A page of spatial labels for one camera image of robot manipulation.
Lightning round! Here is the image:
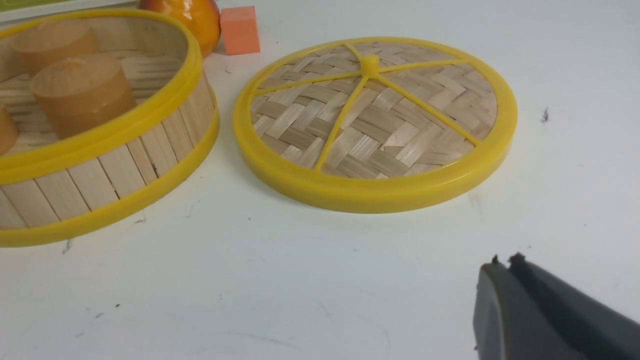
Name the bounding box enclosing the yellow bamboo steamer basket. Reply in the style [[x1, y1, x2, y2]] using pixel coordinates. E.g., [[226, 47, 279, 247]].
[[1, 8, 220, 248]]

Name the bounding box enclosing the orange foam cube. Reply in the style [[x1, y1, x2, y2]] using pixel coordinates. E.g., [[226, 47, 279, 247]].
[[221, 6, 261, 56]]

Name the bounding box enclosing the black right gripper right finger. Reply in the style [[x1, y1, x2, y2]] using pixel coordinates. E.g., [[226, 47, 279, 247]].
[[509, 253, 639, 360]]

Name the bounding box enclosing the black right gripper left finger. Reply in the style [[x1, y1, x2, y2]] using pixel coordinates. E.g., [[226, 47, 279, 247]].
[[473, 256, 585, 360]]

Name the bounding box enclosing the yellow bamboo steamer lid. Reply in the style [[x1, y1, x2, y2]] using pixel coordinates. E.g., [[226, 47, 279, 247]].
[[233, 37, 518, 214]]

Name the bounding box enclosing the tan cylinder bun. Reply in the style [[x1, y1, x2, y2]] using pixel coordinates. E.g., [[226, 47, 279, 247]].
[[10, 18, 101, 76], [30, 54, 137, 140], [0, 103, 19, 155]]

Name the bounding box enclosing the orange toy pear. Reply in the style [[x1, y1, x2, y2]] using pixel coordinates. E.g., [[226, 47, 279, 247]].
[[137, 0, 221, 59]]

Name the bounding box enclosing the tan cylinder bun middle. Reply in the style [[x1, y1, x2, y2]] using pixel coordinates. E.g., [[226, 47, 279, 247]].
[[30, 54, 137, 140]]

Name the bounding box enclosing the tan cylinder bun rear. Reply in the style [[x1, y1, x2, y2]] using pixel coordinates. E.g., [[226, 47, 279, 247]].
[[10, 18, 101, 76]]

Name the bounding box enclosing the tan cylinder bun left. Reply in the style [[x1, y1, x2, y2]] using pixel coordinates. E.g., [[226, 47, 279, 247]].
[[0, 103, 19, 155]]

